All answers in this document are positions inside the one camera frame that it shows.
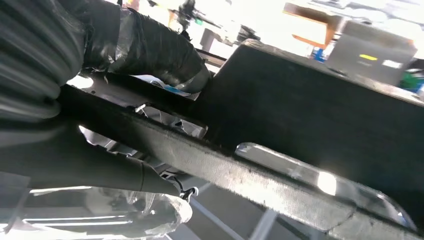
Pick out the embossed grey metal panel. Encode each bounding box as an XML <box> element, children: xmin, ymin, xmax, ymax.
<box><xmin>77</xmin><ymin>74</ymin><xmax>418</xmax><ymax>240</ymax></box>

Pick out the open brown cardboard box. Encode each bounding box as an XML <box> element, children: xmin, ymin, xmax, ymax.
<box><xmin>283</xmin><ymin>2</ymin><xmax>344</xmax><ymax>50</ymax></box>

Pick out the grey cardboard laptop box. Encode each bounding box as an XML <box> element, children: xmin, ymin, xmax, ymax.
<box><xmin>326</xmin><ymin>19</ymin><xmax>419</xmax><ymax>87</ymax></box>

